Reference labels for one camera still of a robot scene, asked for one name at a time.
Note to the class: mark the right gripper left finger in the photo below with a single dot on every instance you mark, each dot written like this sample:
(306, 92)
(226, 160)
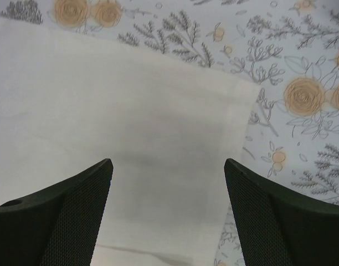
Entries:
(58, 225)

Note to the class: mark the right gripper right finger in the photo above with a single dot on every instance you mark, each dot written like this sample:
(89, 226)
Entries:
(278, 226)

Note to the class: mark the white t shirt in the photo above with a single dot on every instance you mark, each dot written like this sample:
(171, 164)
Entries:
(68, 101)

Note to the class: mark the floral table mat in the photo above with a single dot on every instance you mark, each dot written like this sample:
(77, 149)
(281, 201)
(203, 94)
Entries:
(290, 49)

